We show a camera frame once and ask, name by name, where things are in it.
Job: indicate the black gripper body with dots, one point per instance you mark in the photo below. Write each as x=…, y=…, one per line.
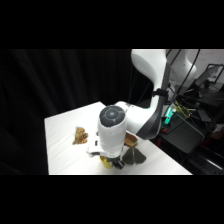
x=117, y=162

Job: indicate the dark laptop screen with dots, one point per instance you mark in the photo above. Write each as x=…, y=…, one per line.
x=208, y=76

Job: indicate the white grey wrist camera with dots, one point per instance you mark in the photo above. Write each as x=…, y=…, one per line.
x=93, y=148

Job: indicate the green plush toy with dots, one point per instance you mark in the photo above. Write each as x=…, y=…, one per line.
x=135, y=157

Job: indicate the brown teddy bear toy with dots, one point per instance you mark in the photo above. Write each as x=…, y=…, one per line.
x=80, y=135

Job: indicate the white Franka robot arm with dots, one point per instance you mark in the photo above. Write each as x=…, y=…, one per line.
x=111, y=136

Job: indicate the yellowish wrist attachment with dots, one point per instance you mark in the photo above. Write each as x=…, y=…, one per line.
x=130, y=140

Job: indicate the black robot stand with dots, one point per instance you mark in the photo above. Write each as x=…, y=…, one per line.
x=183, y=133

